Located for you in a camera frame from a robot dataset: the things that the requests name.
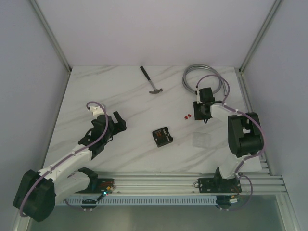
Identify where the black fuse box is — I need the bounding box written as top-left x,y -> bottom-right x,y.
152,127 -> 173,148

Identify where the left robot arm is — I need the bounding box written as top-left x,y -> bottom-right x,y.
13,111 -> 127,222

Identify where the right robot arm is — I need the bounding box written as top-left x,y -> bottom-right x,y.
193,88 -> 264,192

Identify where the clear plastic fuse box cover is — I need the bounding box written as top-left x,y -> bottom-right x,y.
192,132 -> 211,148

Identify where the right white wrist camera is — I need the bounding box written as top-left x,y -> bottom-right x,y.
195,89 -> 202,104

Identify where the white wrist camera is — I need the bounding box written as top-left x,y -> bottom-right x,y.
195,89 -> 202,104
88,105 -> 105,119

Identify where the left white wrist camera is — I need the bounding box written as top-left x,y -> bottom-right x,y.
88,105 -> 105,119

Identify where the silver flexible metal hose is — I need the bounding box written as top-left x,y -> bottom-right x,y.
181,64 -> 229,97

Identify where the claw hammer black handle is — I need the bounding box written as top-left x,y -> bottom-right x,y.
140,66 -> 163,94

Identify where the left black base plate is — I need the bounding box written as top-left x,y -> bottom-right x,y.
90,178 -> 115,193

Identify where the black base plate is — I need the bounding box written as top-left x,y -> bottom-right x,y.
90,178 -> 115,193
197,178 -> 242,194

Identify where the aluminium mounting rail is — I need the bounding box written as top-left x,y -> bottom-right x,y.
98,172 -> 287,196

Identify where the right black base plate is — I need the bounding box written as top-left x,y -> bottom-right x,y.
197,178 -> 242,194

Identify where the grey slotted cable duct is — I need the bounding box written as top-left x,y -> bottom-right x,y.
52,197 -> 241,207

